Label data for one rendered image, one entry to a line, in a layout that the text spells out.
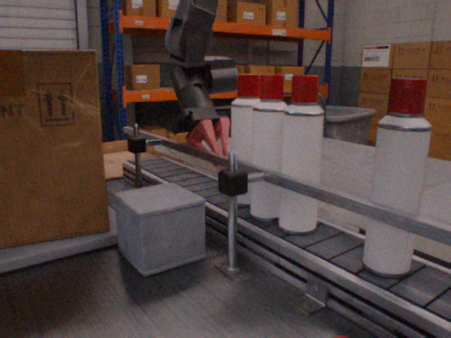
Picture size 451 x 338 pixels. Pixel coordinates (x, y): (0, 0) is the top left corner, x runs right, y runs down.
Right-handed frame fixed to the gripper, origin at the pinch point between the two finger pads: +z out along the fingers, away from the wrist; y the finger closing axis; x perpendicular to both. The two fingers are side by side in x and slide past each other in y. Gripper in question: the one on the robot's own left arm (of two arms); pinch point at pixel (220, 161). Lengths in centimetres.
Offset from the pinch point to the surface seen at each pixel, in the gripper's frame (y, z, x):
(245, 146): -1.3, 2.3, -8.9
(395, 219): -4.6, 21.3, -28.0
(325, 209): 3.3, 15.8, -13.6
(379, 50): 315, -141, 103
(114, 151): 4, -35, 56
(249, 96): -0.4, -3.6, -13.5
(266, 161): -2.7, 7.0, -13.1
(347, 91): 485, -205, 256
